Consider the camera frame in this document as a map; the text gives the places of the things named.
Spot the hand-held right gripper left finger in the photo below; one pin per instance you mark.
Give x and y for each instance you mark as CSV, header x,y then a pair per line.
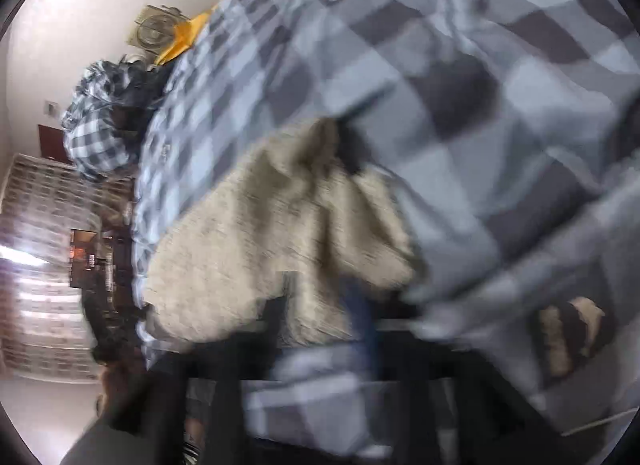
x,y
245,360

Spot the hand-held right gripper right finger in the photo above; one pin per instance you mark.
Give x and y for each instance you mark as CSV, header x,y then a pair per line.
x,y
362,325

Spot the cream plaid shirt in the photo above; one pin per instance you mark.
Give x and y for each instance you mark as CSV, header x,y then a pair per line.
x,y
260,245

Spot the dark monitor screen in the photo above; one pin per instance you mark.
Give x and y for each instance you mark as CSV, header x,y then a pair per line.
x,y
84,260

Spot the patterned curtain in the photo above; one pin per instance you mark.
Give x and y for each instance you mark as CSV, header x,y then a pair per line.
x,y
40,270

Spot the checkered duvet pile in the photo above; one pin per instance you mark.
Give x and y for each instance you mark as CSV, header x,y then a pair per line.
x,y
95,135

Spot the brown door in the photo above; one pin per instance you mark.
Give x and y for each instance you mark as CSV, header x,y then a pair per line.
x,y
52,142

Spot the blue checkered bed sheet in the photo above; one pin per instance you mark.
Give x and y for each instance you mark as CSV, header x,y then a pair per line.
x,y
450,70

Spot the yellow cloth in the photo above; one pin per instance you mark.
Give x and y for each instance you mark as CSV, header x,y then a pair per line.
x,y
182,37

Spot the cream box fan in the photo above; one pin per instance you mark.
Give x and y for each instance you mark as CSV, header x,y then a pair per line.
x,y
155,27

